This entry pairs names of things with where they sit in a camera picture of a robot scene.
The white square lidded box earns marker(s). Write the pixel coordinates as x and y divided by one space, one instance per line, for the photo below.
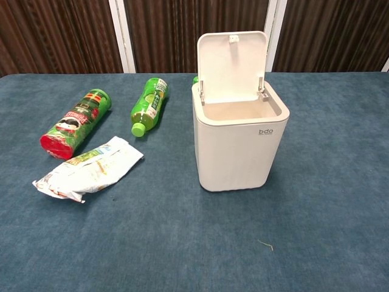
234 155

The green Pringles can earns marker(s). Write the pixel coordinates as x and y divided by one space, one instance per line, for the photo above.
76 121

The green plastic drink bottle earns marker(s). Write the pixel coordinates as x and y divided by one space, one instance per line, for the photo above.
150 103

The green toy building brick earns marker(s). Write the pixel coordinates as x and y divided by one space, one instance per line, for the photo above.
195 81

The blue felt table mat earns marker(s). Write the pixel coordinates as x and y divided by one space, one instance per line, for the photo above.
152 243

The crumpled white snack bag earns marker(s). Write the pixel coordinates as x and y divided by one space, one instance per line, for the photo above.
91 173

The brown slatted partition panel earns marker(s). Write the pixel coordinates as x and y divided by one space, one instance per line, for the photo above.
164 33
57 33
331 33

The small pale thread scrap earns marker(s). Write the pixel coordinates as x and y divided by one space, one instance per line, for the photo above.
266 244

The white partition post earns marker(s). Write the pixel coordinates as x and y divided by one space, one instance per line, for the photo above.
278 36
123 36
386 65

